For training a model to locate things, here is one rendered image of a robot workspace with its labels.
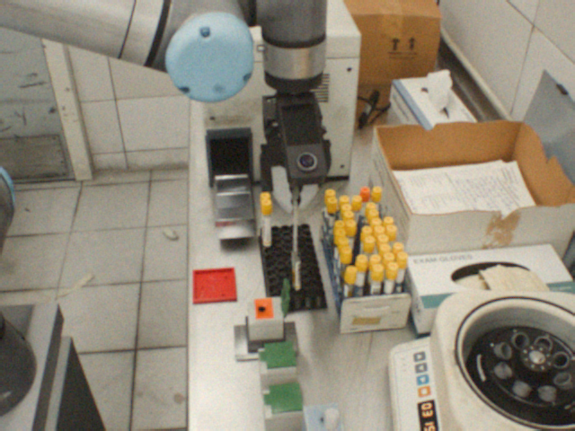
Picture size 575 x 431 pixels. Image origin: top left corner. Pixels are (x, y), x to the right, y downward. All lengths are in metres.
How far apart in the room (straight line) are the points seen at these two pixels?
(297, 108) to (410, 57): 0.81
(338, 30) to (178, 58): 0.56
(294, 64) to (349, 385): 0.44
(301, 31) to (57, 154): 2.12
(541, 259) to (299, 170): 0.46
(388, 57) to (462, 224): 0.66
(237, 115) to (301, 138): 0.39
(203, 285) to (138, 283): 1.27
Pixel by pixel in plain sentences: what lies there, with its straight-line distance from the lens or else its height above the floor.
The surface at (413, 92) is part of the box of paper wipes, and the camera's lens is 1.38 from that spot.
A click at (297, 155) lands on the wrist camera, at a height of 1.19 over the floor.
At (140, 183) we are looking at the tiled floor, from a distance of 2.69.
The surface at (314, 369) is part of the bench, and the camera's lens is 0.87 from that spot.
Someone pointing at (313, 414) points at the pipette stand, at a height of 0.98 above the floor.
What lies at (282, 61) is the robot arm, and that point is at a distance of 0.70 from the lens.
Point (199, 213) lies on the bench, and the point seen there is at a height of 0.88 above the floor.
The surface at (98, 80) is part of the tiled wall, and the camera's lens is 2.57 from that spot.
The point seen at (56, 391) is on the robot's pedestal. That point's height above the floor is 0.87.
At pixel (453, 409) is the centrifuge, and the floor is 0.99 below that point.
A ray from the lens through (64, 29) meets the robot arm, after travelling 0.54.
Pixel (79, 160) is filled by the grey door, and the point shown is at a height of 0.11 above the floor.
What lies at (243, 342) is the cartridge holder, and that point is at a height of 0.89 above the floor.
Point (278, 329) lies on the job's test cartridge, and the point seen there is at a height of 0.93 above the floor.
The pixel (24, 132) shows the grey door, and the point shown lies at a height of 0.26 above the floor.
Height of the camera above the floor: 1.59
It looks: 40 degrees down
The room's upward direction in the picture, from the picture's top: straight up
